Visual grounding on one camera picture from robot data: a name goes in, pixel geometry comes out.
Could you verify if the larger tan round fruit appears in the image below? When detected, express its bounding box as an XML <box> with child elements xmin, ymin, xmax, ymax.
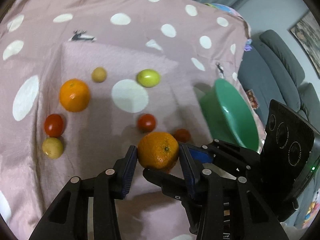
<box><xmin>42</xmin><ymin>137</ymin><xmax>64</xmax><ymax>159</ymax></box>

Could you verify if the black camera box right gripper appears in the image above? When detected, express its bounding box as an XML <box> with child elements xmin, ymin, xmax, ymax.
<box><xmin>260</xmin><ymin>99</ymin><xmax>319</xmax><ymax>199</ymax></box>

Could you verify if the green apple fruit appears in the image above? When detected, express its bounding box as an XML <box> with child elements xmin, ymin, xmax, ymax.
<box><xmin>136</xmin><ymin>69</ymin><xmax>161</xmax><ymax>88</ymax></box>

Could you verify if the red tomato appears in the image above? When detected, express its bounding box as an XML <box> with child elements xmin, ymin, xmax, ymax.
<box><xmin>172</xmin><ymin>128</ymin><xmax>191</xmax><ymax>143</ymax></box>
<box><xmin>44</xmin><ymin>114</ymin><xmax>64</xmax><ymax>138</ymax></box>
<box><xmin>137</xmin><ymin>114</ymin><xmax>157</xmax><ymax>133</ymax></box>

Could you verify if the framed wall picture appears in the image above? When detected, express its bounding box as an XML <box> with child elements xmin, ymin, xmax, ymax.
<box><xmin>290</xmin><ymin>11</ymin><xmax>319</xmax><ymax>77</ymax></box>

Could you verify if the patterned packet on sofa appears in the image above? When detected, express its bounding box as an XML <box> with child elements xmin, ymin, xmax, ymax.
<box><xmin>246</xmin><ymin>89</ymin><xmax>259</xmax><ymax>110</ymax></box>

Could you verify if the grey sofa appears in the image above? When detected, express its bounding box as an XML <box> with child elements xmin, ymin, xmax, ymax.
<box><xmin>238</xmin><ymin>30</ymin><xmax>319</xmax><ymax>228</ymax></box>

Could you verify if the pink polka dot cloth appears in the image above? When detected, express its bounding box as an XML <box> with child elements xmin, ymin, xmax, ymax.
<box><xmin>0</xmin><ymin>0</ymin><xmax>267</xmax><ymax>240</ymax></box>

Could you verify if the colourful clothes pile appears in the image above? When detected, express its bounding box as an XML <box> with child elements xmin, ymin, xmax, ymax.
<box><xmin>204</xmin><ymin>3</ymin><xmax>252</xmax><ymax>51</ymax></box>

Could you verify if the small tan round fruit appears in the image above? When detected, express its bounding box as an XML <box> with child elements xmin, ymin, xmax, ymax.
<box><xmin>91</xmin><ymin>67</ymin><xmax>107</xmax><ymax>83</ymax></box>

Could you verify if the smooth large orange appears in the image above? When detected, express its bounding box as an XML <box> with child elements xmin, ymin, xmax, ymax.
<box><xmin>59</xmin><ymin>79</ymin><xmax>91</xmax><ymax>113</ymax></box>

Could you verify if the green bowl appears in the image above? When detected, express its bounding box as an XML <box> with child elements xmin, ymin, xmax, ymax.
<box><xmin>200</xmin><ymin>79</ymin><xmax>259</xmax><ymax>151</ymax></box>

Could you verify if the dimpled orange mandarin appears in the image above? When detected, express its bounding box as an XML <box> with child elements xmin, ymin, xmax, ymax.
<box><xmin>137</xmin><ymin>132</ymin><xmax>179</xmax><ymax>173</ymax></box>

